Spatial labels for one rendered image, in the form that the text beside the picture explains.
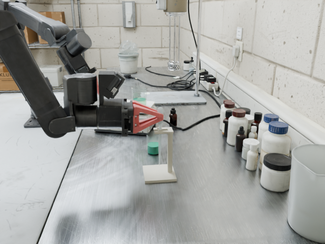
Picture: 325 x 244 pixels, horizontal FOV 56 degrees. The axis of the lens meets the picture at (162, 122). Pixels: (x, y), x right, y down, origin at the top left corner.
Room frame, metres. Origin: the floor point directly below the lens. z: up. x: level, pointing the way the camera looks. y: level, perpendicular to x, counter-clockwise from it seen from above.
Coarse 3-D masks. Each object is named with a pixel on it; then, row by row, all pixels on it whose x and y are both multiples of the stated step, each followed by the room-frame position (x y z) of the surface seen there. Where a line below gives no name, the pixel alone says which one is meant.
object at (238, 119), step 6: (234, 114) 0.89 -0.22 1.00; (240, 114) 0.88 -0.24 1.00; (228, 120) 0.90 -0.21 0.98; (234, 120) 0.88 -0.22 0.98; (240, 120) 0.88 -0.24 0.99; (246, 120) 0.88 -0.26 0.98; (228, 126) 0.90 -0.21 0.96; (234, 126) 0.88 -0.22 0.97; (246, 126) 0.88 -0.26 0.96; (228, 132) 0.90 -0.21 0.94; (234, 132) 0.88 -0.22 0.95; (246, 132) 0.88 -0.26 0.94; (228, 138) 0.89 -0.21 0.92; (234, 138) 0.88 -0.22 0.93; (234, 144) 0.87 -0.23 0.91
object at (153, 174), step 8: (168, 128) 0.71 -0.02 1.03; (168, 136) 0.70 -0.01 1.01; (168, 144) 0.70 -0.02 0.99; (168, 152) 0.70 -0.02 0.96; (168, 160) 0.70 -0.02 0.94; (144, 168) 0.72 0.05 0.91; (152, 168) 0.72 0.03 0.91; (160, 168) 0.72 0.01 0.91; (168, 168) 0.70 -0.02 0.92; (144, 176) 0.68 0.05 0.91; (152, 176) 0.68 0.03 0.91; (160, 176) 0.68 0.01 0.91; (168, 176) 0.68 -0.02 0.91
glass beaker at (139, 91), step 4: (136, 84) 1.03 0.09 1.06; (140, 84) 1.03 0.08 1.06; (144, 84) 1.02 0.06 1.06; (132, 88) 0.99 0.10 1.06; (136, 88) 1.03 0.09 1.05; (140, 88) 1.03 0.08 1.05; (144, 88) 1.02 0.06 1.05; (132, 92) 0.99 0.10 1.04; (136, 92) 0.98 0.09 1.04; (140, 92) 0.98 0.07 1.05; (144, 92) 0.99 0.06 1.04; (132, 96) 1.00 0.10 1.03; (136, 96) 0.98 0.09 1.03; (140, 96) 0.98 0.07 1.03; (144, 96) 0.99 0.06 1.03; (136, 100) 0.98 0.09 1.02; (140, 100) 0.98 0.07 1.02; (144, 100) 0.99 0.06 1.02; (144, 104) 0.99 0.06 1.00
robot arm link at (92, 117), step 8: (80, 104) 0.66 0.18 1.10; (88, 104) 0.66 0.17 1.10; (80, 112) 0.66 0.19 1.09; (88, 112) 0.66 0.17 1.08; (96, 112) 0.66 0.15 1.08; (80, 120) 0.65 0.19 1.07; (88, 120) 0.65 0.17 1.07; (96, 120) 0.65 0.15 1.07; (80, 128) 0.66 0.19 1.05; (88, 128) 0.66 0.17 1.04; (96, 128) 0.66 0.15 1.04
